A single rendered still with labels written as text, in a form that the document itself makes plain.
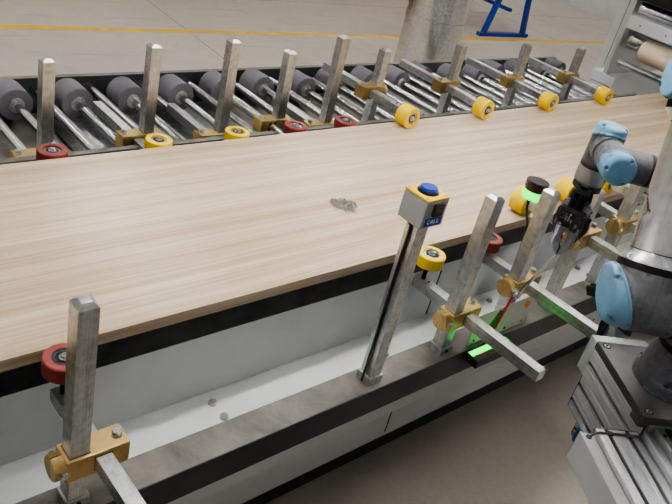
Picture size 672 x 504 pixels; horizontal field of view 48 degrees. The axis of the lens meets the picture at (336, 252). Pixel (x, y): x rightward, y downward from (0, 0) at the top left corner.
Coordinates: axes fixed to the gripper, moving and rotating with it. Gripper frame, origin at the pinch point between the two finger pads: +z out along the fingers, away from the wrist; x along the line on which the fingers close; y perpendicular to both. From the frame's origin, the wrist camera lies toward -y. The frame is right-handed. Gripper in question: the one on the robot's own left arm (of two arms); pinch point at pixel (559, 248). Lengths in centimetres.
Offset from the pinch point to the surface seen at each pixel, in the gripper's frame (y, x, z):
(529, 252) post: -0.6, -6.6, 4.7
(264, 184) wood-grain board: 16, -80, 12
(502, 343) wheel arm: 23.0, -1.3, 19.4
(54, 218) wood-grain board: 73, -101, 13
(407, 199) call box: 48, -28, -17
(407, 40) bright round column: -375, -200, 54
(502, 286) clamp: 1.0, -9.5, 16.6
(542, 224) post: -0.7, -6.4, -4.0
